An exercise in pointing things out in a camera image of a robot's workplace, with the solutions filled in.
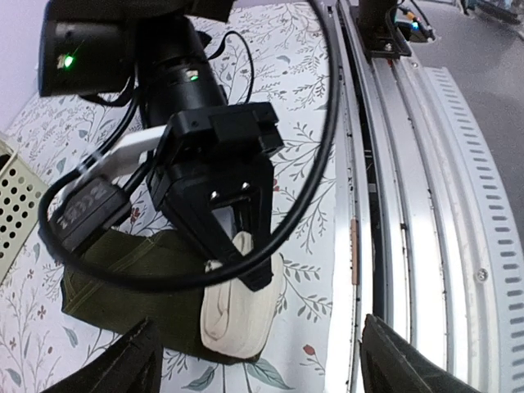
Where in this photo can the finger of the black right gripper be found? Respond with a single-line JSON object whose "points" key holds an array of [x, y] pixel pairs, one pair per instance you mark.
{"points": [[252, 214], [206, 222]]}

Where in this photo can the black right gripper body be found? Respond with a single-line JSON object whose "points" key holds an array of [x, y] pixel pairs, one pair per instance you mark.
{"points": [[212, 154]]}

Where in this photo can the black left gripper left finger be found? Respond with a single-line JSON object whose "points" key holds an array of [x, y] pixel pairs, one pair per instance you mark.
{"points": [[132, 364]]}

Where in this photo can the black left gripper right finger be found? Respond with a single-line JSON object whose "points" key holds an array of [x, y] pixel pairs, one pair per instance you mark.
{"points": [[390, 364]]}

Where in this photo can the dark green underwear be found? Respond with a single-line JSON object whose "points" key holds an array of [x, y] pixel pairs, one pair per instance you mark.
{"points": [[227, 323]]}

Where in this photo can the floral white table mat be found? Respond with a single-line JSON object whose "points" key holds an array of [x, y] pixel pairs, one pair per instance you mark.
{"points": [[277, 53]]}

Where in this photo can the green plastic basket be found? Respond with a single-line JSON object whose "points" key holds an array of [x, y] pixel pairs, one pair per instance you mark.
{"points": [[21, 190]]}

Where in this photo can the aluminium front rail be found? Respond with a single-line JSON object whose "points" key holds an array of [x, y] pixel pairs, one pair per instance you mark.
{"points": [[425, 221]]}

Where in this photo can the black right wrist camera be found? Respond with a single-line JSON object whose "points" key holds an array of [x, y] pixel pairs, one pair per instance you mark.
{"points": [[85, 48]]}

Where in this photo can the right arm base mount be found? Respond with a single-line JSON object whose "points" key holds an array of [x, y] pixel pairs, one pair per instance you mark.
{"points": [[385, 28]]}

